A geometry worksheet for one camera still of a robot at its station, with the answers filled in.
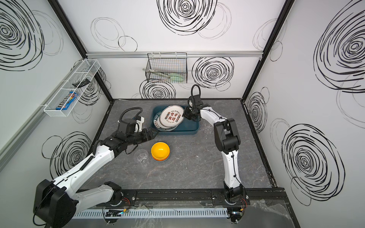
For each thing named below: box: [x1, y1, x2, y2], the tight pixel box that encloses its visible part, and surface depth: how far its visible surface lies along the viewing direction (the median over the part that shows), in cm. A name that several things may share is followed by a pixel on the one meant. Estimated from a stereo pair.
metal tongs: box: [142, 68, 171, 79], surface depth 88 cm
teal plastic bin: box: [151, 105, 200, 135], surface depth 101 cm
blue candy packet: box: [55, 91, 79, 111], surface depth 72 cm
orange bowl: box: [151, 154, 171, 162], surface depth 84 cm
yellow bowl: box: [151, 141, 171, 160], surface depth 88 cm
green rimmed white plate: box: [153, 108, 179, 132], surface depth 101 cm
